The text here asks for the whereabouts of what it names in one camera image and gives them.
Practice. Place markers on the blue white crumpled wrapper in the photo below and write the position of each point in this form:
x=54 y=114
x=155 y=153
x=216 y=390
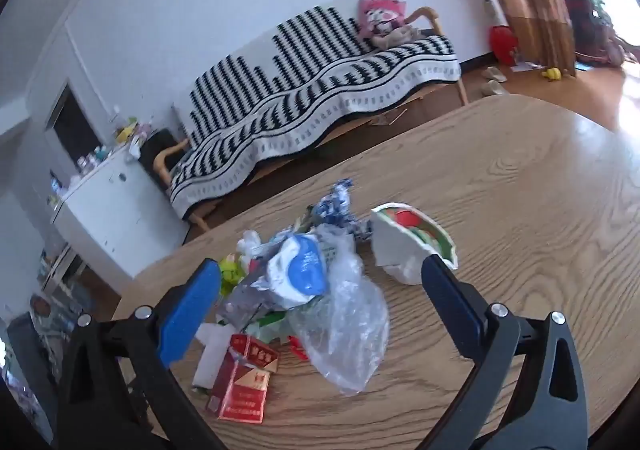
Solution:
x=332 y=210

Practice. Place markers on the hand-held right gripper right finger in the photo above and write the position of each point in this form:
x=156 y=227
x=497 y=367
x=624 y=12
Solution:
x=450 y=305

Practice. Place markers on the white paper piece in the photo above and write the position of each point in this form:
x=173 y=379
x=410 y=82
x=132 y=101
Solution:
x=212 y=350

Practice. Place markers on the torn white paper bowl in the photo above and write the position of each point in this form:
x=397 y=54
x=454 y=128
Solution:
x=405 y=245

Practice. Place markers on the black white striped blanket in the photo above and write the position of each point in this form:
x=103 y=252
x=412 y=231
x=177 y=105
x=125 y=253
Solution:
x=300 y=94

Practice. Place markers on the white cabinet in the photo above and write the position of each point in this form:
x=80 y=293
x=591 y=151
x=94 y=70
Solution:
x=110 y=210

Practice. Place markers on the yellow toy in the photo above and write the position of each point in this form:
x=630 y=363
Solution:
x=551 y=74

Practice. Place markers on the pink plush toy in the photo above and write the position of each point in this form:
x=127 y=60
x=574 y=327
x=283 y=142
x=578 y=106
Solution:
x=380 y=19

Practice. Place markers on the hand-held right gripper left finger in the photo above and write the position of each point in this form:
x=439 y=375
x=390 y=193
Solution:
x=190 y=310

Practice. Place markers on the scattered papers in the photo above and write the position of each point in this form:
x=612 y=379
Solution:
x=525 y=65

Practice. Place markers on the red cigarette box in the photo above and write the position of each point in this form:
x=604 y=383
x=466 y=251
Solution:
x=245 y=380

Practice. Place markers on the assorted bottles and toys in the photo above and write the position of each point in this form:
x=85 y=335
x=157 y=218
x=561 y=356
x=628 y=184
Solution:
x=100 y=154

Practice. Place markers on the green white wrapper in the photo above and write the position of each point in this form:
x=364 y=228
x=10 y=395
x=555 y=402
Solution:
x=270 y=325

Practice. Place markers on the blue white plastic packaging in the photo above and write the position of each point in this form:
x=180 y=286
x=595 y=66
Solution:
x=295 y=270

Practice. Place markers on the wooden sofa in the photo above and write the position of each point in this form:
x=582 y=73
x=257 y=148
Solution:
x=461 y=90

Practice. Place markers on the small red scrap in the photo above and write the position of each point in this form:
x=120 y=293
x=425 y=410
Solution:
x=298 y=347

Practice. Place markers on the beige slipper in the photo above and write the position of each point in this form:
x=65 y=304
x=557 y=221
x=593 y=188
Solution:
x=494 y=88
x=492 y=74

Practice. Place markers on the silver foil wrapper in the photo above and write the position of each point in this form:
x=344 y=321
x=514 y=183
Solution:
x=245 y=297

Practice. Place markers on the cluttered white shelf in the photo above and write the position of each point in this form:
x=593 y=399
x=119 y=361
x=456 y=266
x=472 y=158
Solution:
x=60 y=270

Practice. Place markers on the clear plastic bag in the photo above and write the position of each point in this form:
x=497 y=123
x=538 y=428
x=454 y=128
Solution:
x=345 y=320

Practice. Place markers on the yellow green wrapper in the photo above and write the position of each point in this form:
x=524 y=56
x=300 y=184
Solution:
x=232 y=272

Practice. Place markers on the red bucket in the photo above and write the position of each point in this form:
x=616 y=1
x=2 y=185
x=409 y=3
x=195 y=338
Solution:
x=502 y=42

